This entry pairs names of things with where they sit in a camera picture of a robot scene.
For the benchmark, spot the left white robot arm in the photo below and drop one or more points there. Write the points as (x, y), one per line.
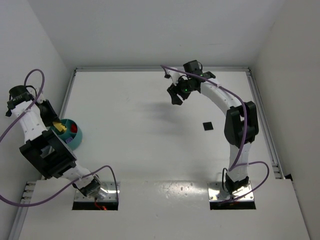
(42, 146)

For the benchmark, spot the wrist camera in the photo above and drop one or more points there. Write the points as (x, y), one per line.
(40, 96)
(173, 75)

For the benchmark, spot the red lego brick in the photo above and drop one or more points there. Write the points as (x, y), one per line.
(73, 128)

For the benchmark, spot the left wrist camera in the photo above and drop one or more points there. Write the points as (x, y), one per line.
(40, 96)

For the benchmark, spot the black lego plate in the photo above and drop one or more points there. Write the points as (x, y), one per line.
(208, 126)

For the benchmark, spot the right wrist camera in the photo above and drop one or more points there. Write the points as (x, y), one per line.
(173, 75)

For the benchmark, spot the metal base plate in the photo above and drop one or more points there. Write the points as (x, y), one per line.
(107, 193)
(216, 193)

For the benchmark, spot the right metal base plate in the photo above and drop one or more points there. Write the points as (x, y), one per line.
(216, 193)

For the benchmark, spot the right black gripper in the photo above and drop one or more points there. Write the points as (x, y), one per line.
(178, 91)

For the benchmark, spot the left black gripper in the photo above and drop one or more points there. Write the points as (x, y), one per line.
(51, 116)

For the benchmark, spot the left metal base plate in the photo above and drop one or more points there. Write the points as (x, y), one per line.
(107, 193)

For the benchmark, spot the teal divided round container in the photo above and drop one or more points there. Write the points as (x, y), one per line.
(77, 137)

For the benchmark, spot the yellow lego brick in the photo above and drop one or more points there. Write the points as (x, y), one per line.
(60, 127)

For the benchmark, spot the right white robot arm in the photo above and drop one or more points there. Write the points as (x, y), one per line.
(241, 119)

